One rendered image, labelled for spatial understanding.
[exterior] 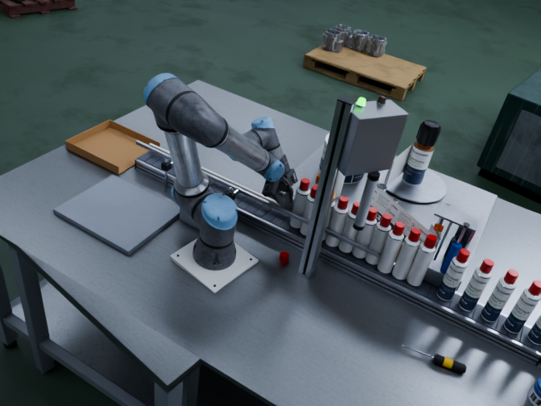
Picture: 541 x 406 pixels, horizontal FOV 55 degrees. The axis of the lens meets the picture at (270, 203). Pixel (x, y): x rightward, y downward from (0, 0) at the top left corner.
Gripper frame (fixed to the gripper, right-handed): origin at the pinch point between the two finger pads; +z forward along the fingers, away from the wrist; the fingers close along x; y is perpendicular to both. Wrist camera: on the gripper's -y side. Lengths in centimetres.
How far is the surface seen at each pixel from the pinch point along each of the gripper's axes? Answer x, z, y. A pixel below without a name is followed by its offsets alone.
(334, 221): -19.3, 4.1, -2.1
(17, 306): 119, 14, -53
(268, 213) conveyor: 9.5, 0.8, 0.1
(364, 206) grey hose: -37.1, -5.8, -11.2
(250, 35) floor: 256, -40, 374
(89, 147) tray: 88, -39, -5
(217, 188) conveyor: 30.6, -11.3, 1.1
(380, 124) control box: -49, -31, -12
